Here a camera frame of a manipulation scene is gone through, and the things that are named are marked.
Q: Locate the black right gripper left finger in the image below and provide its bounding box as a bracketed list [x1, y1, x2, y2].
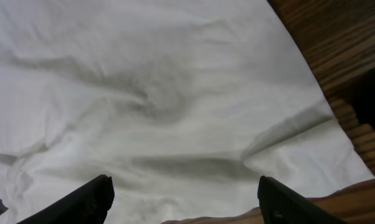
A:
[18, 175, 115, 224]

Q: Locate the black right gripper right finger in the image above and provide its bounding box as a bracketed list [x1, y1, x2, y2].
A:
[257, 176, 346, 224]

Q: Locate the white Puma t-shirt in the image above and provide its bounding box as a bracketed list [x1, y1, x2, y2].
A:
[0, 0, 373, 223]

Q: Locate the black garment pile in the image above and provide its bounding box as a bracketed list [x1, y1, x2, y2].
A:
[351, 68, 375, 130]

